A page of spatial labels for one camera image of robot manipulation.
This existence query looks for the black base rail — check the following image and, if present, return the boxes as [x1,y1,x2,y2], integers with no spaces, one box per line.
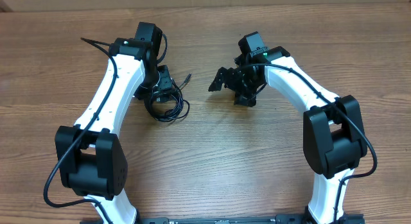
[80,214,365,224]

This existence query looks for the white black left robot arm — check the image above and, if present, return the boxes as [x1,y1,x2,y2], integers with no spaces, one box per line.
[52,22,173,223]

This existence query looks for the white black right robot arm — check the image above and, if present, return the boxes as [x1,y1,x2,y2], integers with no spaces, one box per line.
[208,32,367,223]

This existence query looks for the black USB cable bundle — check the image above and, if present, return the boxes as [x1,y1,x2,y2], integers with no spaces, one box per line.
[143,72,193,123]

